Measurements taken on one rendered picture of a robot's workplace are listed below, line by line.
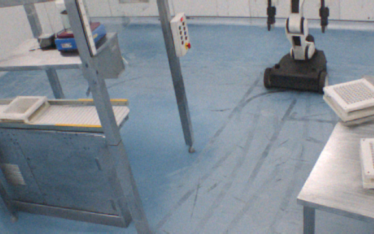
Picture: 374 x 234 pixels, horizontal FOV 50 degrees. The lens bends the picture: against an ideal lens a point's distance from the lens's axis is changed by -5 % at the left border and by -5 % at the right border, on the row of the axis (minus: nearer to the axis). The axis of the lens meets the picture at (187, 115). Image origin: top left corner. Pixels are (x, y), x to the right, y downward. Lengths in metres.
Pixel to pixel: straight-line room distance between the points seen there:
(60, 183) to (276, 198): 1.43
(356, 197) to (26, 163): 2.05
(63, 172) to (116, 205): 0.40
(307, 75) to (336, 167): 2.13
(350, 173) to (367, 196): 0.15
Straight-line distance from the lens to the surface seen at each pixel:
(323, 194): 1.72
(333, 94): 2.21
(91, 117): 2.46
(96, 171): 2.59
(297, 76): 3.91
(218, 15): 5.95
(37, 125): 2.52
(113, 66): 2.30
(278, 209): 2.79
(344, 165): 1.86
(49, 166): 2.79
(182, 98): 3.09
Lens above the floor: 1.97
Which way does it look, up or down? 31 degrees down
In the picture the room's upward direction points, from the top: 11 degrees counter-clockwise
